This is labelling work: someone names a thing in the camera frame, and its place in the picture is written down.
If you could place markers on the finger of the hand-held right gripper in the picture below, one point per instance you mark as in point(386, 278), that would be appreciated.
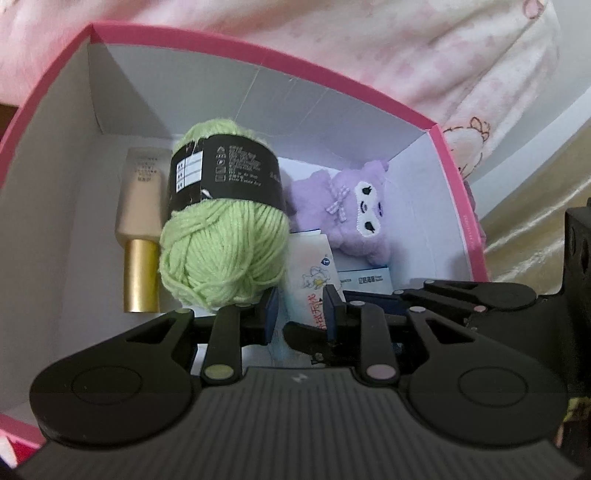
point(304, 337)
point(485, 293)

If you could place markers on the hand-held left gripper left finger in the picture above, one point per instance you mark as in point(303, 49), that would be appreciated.
point(271, 318)

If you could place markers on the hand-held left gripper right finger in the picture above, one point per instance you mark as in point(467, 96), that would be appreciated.
point(333, 318)

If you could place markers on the white cartoon tissue pack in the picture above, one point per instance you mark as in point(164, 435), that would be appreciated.
point(309, 267)

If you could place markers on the green yarn ball black label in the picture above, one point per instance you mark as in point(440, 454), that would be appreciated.
point(221, 249)

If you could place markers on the beige cosmetic tube gold cap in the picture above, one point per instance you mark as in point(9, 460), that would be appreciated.
point(141, 207)

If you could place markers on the pink storage box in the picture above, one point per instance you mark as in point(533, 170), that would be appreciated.
point(138, 92)

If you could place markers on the blue white wet wipes pack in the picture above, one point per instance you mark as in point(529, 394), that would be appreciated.
point(364, 279)

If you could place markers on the beige satin cloth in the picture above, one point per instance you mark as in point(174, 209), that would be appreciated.
point(531, 207)

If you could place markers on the purple plush toy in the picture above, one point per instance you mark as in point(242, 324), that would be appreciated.
point(332, 217)

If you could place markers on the pink patterned pajamas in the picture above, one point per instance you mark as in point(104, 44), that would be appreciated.
point(369, 46)

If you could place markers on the red bear print blanket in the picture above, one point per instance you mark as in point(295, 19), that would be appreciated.
point(14, 454)

